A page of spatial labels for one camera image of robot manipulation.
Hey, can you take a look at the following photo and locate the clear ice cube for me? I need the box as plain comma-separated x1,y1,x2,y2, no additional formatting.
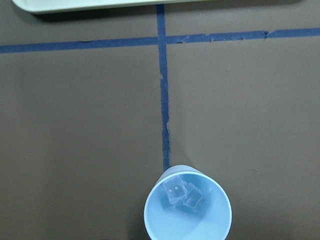
182,182,205,213
161,175,188,205

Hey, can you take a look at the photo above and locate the light blue cup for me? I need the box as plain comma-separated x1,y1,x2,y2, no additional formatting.
144,165,232,240

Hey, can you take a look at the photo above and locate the white bear tray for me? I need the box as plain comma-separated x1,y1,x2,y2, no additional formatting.
10,0,301,19

